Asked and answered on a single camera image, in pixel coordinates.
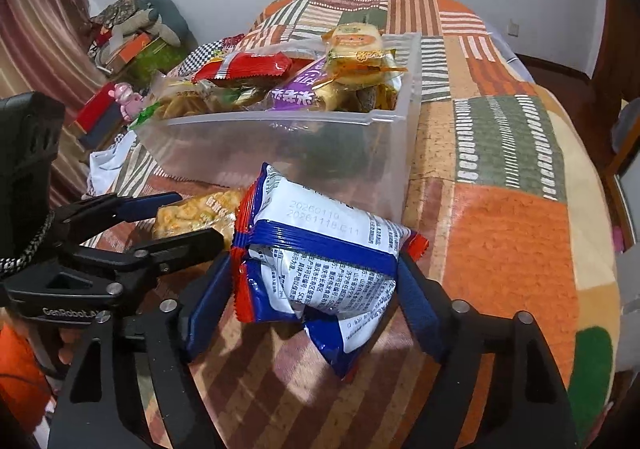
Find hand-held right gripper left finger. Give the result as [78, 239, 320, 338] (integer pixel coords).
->
[47, 249, 237, 449]

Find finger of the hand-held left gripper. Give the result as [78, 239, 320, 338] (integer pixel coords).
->
[52, 192, 184, 236]
[107, 227, 226, 281]

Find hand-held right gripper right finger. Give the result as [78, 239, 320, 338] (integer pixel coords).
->
[395, 249, 574, 449]

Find orange cracker snack packet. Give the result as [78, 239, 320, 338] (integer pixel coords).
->
[151, 188, 251, 243]

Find blue white snack packet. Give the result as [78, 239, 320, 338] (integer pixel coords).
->
[182, 162, 431, 381]

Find green-edged fried stick snack bag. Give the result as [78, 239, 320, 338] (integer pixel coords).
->
[127, 76, 271, 131]

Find clear plastic storage bin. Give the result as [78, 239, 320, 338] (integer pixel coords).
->
[131, 33, 424, 226]

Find red snack packet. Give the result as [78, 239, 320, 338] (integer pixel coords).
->
[191, 52, 294, 83]

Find purple snack packet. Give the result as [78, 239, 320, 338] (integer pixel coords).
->
[267, 62, 346, 113]

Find orange-print bun packet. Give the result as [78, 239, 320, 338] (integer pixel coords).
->
[320, 23, 409, 85]

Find person's left forearm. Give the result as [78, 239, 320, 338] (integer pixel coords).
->
[0, 324, 54, 430]

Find person's left hand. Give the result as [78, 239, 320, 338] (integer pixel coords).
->
[56, 326, 79, 368]

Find white plastic bag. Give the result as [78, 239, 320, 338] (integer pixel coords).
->
[89, 132, 139, 196]

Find red black box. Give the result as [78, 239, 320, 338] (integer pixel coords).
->
[75, 84, 126, 150]

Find pink toy figure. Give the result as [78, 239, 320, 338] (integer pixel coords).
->
[112, 82, 146, 123]

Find striped curtain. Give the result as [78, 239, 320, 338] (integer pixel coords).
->
[0, 0, 126, 102]

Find orange and green boxes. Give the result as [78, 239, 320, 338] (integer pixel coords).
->
[97, 32, 186, 80]

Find brown wooden door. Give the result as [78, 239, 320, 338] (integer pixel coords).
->
[592, 0, 640, 100]

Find braided wrist strap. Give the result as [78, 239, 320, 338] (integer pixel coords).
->
[0, 212, 56, 281]

